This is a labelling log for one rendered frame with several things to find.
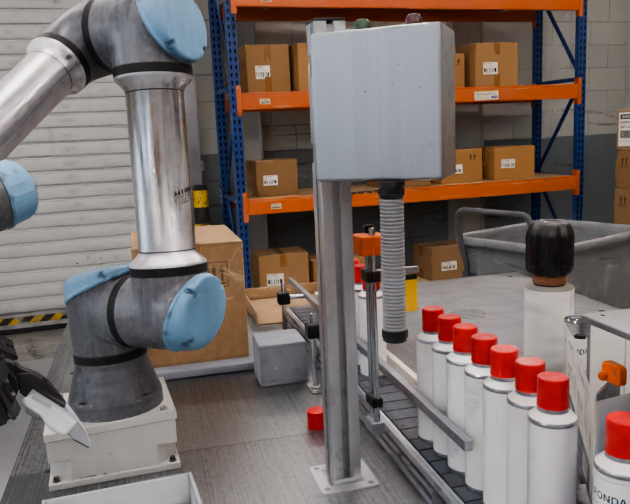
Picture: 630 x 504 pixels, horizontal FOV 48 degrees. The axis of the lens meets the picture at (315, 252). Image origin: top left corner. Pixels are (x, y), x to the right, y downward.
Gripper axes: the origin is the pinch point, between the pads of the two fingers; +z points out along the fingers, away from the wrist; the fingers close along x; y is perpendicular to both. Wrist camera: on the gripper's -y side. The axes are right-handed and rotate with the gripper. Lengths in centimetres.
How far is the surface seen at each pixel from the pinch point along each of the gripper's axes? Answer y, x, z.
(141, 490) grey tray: -14.0, 8.1, 14.7
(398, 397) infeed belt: -30, 51, 27
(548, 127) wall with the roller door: -486, 373, 85
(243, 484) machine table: -18.1, 21.1, 22.7
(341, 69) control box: -8, 52, -30
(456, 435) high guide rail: 3, 49, 17
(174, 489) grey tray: -14.3, 12.2, 16.8
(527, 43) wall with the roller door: -485, 373, 8
